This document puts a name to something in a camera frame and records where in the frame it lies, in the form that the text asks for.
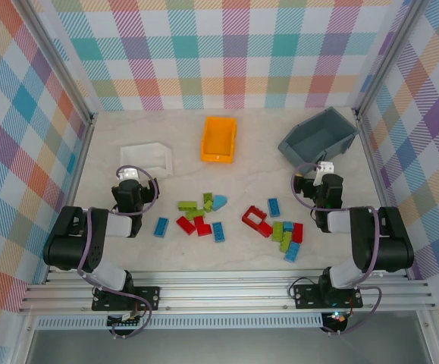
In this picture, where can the white plastic bin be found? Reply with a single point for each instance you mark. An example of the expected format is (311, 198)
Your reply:
(147, 155)

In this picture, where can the red lego brick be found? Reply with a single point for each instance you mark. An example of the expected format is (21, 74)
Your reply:
(265, 229)
(298, 232)
(202, 226)
(185, 224)

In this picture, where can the grey plastic bin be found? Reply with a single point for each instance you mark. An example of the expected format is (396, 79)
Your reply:
(314, 140)

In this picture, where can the small green lego brick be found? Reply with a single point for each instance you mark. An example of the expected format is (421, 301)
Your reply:
(208, 201)

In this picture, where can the red lego window frame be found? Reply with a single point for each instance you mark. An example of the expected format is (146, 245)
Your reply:
(250, 219)

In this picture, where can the orange plastic bin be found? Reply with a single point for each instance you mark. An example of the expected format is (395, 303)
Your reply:
(219, 140)

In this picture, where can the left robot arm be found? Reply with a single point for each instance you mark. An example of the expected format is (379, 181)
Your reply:
(67, 242)

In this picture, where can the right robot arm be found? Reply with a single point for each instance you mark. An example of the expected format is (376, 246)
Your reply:
(389, 246)

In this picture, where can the small light blue lego brick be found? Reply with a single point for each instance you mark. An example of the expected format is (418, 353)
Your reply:
(288, 226)

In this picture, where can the light blue curved lego brick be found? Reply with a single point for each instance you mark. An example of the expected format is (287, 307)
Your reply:
(220, 201)

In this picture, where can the small controller board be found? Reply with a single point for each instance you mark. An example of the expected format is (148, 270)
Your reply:
(126, 322)
(336, 317)

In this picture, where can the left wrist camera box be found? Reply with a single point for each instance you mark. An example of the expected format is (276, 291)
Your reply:
(129, 173)

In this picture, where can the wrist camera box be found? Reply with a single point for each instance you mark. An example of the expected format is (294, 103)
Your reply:
(325, 168)
(129, 173)

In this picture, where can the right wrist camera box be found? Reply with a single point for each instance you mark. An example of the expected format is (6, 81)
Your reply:
(325, 168)

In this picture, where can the aluminium side rail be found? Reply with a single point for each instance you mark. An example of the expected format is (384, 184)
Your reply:
(77, 182)
(380, 189)

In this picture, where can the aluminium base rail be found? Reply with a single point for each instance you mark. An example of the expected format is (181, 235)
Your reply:
(223, 292)

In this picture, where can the aluminium corner post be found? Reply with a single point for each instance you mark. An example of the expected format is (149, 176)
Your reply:
(387, 57)
(56, 57)

